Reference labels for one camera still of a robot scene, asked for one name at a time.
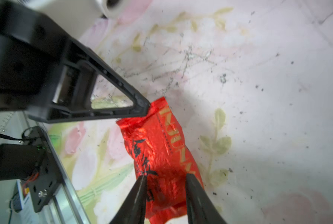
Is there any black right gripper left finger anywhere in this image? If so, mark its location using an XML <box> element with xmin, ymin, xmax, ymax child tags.
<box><xmin>110</xmin><ymin>175</ymin><xmax>147</xmax><ymax>224</ymax></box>

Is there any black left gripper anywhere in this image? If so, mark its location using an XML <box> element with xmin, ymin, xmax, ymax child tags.
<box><xmin>0</xmin><ymin>1</ymin><xmax>68</xmax><ymax>111</ymax></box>

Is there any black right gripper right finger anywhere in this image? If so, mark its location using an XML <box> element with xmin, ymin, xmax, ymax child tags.
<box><xmin>185</xmin><ymin>174</ymin><xmax>227</xmax><ymax>224</ymax></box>

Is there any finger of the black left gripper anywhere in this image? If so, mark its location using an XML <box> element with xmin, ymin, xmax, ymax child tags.
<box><xmin>27</xmin><ymin>38</ymin><xmax>150</xmax><ymax>123</ymax></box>

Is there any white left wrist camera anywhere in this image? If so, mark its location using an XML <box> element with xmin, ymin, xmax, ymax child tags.
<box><xmin>18</xmin><ymin>0</ymin><xmax>131</xmax><ymax>38</ymax></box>

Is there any red tea bag four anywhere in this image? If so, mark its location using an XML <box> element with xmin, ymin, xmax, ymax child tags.
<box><xmin>117</xmin><ymin>97</ymin><xmax>203</xmax><ymax>224</ymax></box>

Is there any aluminium mounting rail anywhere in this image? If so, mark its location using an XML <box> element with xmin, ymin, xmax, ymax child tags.
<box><xmin>0</xmin><ymin>112</ymin><xmax>89</xmax><ymax>224</ymax></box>

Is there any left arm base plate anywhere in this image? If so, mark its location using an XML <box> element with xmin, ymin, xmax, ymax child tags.
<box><xmin>26</xmin><ymin>126</ymin><xmax>63</xmax><ymax>213</ymax></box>

